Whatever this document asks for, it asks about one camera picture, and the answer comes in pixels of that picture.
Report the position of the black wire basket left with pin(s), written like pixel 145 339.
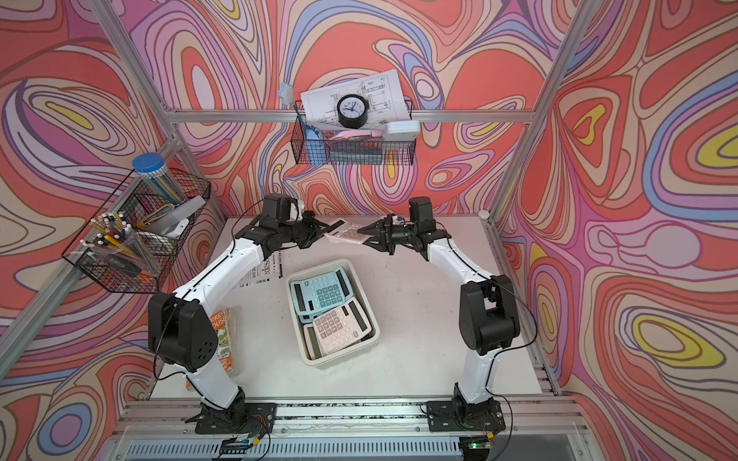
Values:
pixel 140 202

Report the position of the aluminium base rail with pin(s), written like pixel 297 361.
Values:
pixel 534 428

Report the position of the white rounded device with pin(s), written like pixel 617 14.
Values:
pixel 401 131

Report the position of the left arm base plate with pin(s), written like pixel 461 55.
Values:
pixel 241 418

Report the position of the pink calculator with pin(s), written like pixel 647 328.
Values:
pixel 313 347
pixel 342 327
pixel 348 233

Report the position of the black round clock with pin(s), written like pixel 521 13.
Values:
pixel 352 111

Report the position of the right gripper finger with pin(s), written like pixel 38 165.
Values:
pixel 376 228
pixel 378 245

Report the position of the white paper drawing sheet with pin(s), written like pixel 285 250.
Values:
pixel 382 91

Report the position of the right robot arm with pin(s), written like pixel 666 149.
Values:
pixel 488 313

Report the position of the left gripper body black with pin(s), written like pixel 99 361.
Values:
pixel 303 231

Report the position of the clear cup of pencils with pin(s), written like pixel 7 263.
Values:
pixel 119 246

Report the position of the white plastic storage box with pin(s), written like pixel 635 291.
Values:
pixel 353 351

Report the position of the white stapler in basket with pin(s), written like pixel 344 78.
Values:
pixel 172 219

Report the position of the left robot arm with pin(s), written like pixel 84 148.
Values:
pixel 180 332

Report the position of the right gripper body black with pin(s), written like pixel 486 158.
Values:
pixel 398 234

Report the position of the blue lid pencil jar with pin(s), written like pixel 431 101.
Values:
pixel 152 168

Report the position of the black wire basket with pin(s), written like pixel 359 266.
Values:
pixel 140 202
pixel 311 146

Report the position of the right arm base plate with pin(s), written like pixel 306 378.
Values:
pixel 455 415

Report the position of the pink calculator back top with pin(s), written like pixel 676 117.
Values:
pixel 348 233

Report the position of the black wire basket back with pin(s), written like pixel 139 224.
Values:
pixel 311 146

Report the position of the orange paperback book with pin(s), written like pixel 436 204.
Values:
pixel 223 325

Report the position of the light blue calculator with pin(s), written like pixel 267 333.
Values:
pixel 314 296

